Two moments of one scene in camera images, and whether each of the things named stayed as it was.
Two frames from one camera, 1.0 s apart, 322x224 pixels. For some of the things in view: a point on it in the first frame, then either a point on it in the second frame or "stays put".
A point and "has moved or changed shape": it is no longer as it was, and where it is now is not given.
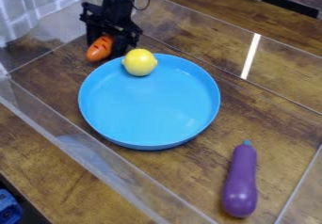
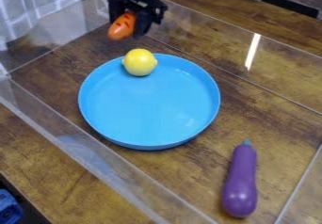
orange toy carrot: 99,48 has moved or changed shape
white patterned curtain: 44,10 stays put
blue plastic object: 11,213 stays put
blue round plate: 149,112 stays put
